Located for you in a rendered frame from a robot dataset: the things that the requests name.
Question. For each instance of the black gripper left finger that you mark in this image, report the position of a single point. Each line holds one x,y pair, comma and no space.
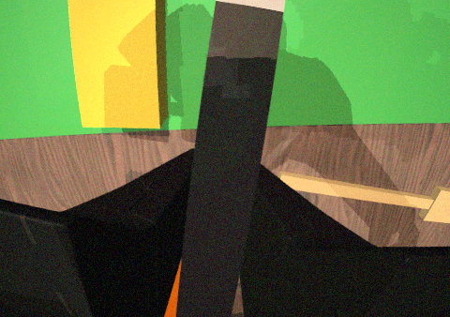
114,256

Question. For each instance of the green flat mat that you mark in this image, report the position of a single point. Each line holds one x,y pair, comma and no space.
339,62

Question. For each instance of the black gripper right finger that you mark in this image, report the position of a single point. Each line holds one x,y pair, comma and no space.
298,262

